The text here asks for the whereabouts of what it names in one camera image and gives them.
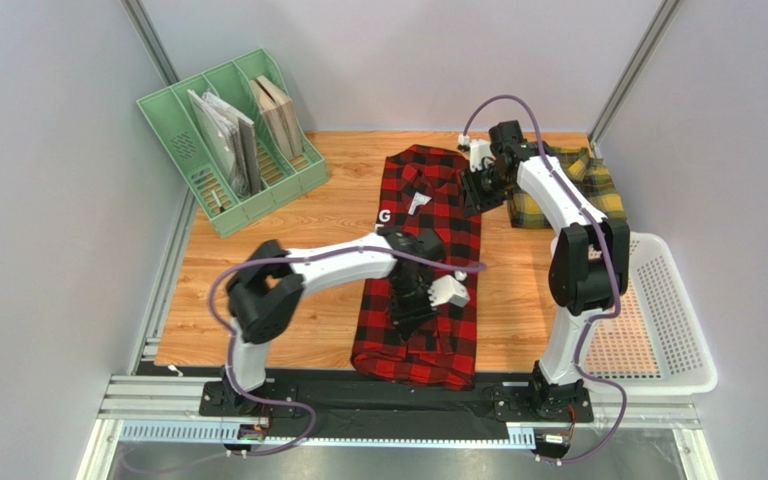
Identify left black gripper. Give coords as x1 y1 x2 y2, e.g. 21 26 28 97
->
387 273 442 342

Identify red black plaid shirt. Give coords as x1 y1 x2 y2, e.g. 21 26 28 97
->
350 144 484 392

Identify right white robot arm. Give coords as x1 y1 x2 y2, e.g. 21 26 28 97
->
458 121 631 407

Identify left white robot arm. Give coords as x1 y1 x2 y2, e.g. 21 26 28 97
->
222 227 445 396

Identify yellow plaid folded shirt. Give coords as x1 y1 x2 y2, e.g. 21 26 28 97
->
506 147 627 229

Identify brown books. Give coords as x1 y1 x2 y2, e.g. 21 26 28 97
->
249 76 304 161

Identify white plastic basket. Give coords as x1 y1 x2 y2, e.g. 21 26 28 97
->
581 232 718 397

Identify grey spiral notebooks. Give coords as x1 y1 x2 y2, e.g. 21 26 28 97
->
187 89 263 199

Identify green file organizer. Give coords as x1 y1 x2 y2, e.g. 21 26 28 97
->
137 49 329 238

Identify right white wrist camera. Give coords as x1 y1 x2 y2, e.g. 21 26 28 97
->
457 133 495 172

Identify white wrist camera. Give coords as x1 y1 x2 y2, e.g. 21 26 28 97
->
457 133 495 172
429 271 471 308

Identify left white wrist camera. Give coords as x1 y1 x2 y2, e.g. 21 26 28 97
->
429 271 471 308

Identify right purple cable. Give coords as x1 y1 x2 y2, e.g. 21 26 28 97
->
462 94 628 466

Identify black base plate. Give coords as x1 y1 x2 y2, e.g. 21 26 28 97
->
198 369 594 440

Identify aluminium frame rail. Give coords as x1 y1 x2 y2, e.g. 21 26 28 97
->
78 375 719 479

